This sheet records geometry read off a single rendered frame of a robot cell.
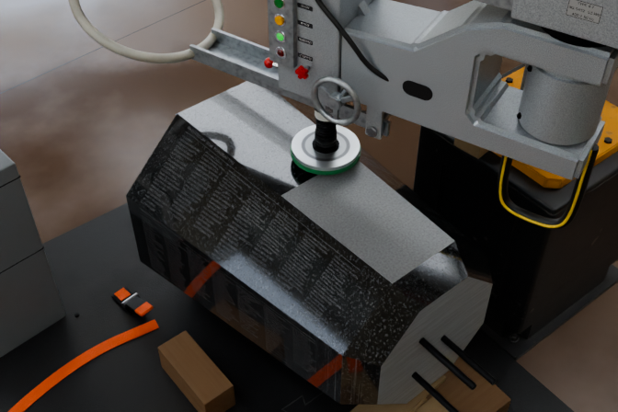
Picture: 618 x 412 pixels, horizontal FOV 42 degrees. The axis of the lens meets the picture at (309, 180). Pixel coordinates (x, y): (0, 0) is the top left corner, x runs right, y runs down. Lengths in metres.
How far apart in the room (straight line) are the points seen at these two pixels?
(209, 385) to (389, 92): 1.25
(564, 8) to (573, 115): 0.29
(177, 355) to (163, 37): 2.27
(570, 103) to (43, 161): 2.68
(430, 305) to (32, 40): 3.20
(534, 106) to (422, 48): 0.30
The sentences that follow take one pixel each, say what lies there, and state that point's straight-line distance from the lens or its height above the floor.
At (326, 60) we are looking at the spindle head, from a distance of 2.16.
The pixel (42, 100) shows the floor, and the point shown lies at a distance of 4.36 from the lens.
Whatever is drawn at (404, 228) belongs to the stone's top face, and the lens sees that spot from 2.34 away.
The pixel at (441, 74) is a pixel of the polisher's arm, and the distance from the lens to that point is 2.01.
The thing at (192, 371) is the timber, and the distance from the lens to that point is 2.88.
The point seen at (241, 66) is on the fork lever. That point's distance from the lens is 2.44.
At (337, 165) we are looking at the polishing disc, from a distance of 2.43.
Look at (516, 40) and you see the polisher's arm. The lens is 1.89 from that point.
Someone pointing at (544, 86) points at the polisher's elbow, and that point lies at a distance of 1.94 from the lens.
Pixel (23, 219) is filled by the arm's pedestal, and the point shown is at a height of 0.57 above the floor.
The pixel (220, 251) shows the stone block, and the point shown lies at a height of 0.64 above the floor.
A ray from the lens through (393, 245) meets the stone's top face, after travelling 2.29.
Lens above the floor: 2.50
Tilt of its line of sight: 43 degrees down
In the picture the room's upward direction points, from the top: straight up
